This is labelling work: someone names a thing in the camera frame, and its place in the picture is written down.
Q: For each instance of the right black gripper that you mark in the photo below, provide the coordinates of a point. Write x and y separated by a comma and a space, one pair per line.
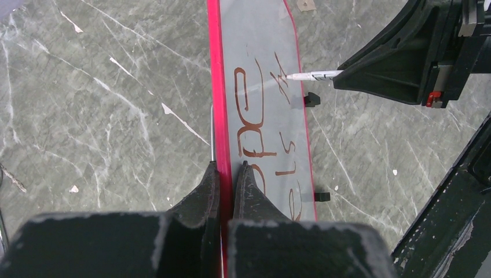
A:
462, 35

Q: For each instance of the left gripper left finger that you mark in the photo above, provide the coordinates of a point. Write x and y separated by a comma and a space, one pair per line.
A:
180, 242

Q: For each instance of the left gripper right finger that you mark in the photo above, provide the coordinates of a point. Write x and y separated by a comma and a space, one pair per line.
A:
263, 242

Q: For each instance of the white whiteboard marker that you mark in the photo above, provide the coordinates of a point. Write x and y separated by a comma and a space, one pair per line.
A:
314, 76

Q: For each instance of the red-framed whiteboard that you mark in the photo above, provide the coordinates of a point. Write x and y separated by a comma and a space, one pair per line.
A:
259, 115

